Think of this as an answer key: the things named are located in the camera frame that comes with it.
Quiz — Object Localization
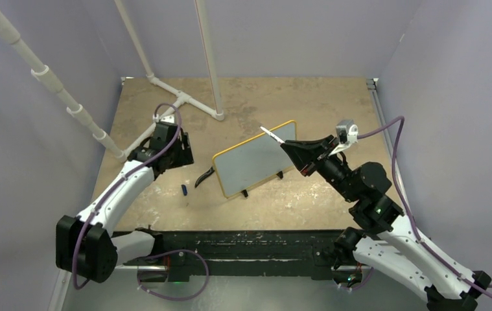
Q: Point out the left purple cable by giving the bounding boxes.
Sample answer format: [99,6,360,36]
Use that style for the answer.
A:
[71,102,183,290]

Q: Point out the right aluminium side rail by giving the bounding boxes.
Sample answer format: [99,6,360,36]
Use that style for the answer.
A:
[366,78,408,203]

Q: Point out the white pvc pipe frame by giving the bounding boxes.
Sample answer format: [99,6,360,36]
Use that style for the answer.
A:
[0,0,226,163]

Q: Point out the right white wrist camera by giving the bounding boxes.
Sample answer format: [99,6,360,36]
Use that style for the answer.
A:
[328,119,358,156]

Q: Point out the yellow framed whiteboard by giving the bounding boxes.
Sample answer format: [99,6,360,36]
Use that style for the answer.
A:
[212,132,293,198]

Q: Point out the white marker pen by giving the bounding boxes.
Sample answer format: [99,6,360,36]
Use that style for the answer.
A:
[260,126,285,144]

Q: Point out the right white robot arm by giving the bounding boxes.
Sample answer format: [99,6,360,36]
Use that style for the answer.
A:
[280,135,491,310]

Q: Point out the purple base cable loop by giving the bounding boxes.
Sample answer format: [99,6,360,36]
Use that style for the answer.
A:
[137,249,211,302]

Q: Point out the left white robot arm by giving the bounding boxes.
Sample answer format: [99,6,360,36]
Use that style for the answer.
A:
[55,121,194,283]

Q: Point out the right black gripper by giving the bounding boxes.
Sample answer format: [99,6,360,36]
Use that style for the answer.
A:
[282,135,358,203]

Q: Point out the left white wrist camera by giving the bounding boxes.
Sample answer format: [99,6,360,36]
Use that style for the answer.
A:
[152,113,176,124]

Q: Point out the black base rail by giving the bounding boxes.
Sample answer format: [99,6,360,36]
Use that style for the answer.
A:
[117,229,377,282]

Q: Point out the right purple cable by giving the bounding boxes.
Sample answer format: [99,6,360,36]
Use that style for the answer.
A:
[357,115,492,309]

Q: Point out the black handled pliers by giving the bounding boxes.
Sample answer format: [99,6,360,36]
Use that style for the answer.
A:
[194,167,215,188]

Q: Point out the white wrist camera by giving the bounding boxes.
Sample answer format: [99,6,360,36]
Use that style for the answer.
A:
[328,119,358,156]
[152,113,176,124]

